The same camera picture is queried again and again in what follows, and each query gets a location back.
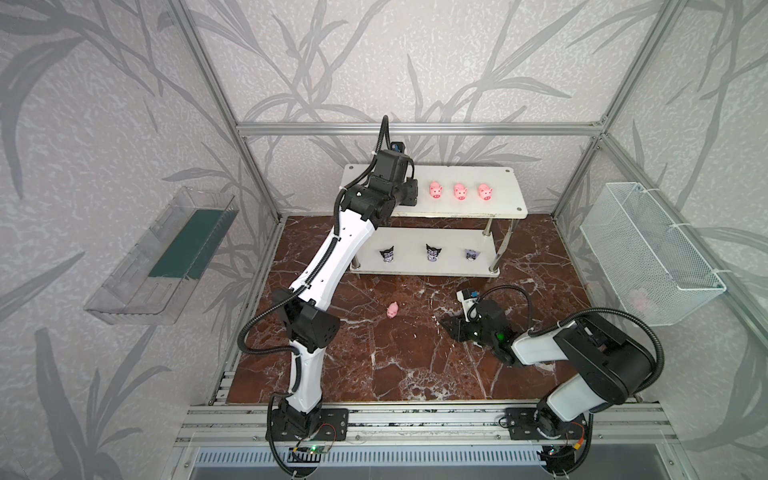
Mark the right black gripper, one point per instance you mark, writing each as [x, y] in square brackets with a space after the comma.
[457, 327]

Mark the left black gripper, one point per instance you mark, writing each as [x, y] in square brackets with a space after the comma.
[409, 192]

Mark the pink pig toy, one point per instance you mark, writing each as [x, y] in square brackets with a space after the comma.
[435, 190]
[460, 191]
[392, 310]
[485, 192]

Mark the black purple figurine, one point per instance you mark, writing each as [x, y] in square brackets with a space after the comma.
[387, 254]
[432, 253]

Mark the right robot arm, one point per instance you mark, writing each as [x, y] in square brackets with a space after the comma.
[615, 355]

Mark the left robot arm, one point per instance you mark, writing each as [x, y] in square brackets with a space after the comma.
[361, 206]

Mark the white two-tier shelf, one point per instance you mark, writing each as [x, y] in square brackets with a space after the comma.
[507, 203]

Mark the pink toy in basket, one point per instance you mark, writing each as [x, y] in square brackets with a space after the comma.
[641, 301]

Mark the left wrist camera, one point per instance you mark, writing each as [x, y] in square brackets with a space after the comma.
[397, 146]

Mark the aluminium cage frame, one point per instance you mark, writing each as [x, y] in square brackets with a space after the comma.
[510, 83]

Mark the white wire mesh basket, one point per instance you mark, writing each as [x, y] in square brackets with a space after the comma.
[638, 245]

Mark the clear plastic wall bin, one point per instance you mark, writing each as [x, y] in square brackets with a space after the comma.
[157, 277]

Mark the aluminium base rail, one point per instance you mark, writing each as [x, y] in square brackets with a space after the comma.
[421, 423]

